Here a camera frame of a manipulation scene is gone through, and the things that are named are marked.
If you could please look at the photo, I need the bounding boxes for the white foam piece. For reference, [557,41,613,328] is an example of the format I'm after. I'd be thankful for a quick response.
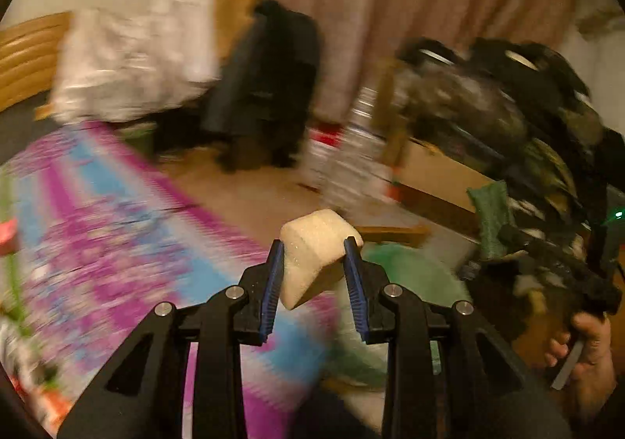
[280,209,363,310]

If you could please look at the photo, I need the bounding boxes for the green trash bin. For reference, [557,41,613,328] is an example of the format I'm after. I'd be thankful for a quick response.
[336,242,473,388]

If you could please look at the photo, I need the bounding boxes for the person right hand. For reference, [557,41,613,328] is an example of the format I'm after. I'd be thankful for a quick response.
[570,312,616,422]

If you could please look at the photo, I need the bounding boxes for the wooden stool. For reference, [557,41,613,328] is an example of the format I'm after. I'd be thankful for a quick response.
[356,224,431,248]

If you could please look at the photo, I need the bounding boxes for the clear plastic water bottle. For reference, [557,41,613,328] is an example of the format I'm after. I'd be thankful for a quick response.
[321,86,389,219]

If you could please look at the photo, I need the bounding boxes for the cardboard box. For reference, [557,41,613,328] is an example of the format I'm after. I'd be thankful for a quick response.
[393,140,493,231]

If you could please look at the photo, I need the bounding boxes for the red white package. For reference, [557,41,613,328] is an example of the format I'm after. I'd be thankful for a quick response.
[298,122,342,190]

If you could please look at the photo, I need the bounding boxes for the floral purple blue bedsheet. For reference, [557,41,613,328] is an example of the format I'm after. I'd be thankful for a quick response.
[1,122,336,438]

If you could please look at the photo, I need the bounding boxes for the camouflage clothes pile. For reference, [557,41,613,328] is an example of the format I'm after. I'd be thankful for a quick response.
[392,38,624,239]

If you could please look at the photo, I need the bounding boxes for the black jacket on chair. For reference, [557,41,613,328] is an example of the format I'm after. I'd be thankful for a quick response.
[202,0,322,172]

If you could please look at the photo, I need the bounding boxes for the white satin pillow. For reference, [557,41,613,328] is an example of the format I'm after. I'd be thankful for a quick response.
[49,0,220,125]

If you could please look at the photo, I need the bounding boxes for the wooden headboard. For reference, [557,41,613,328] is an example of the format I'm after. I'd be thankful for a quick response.
[1,11,72,111]

